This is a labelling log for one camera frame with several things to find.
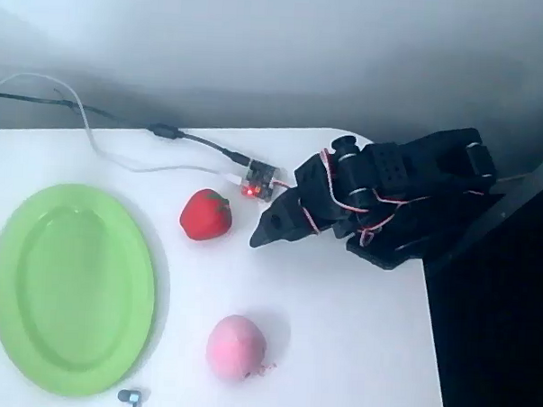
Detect pink plush toy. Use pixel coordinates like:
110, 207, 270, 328
204, 312, 271, 384

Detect green oval plastic plate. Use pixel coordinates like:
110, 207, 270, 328
0, 180, 161, 400

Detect small controller circuit board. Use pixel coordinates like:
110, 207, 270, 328
239, 158, 286, 205

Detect red strawberry plush toy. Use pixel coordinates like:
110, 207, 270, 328
178, 187, 235, 243

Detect silver in-ear earphone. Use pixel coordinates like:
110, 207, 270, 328
115, 387, 145, 407

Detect black power cable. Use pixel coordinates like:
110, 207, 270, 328
0, 91, 254, 170

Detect black and white cables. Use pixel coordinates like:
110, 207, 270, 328
0, 71, 249, 186

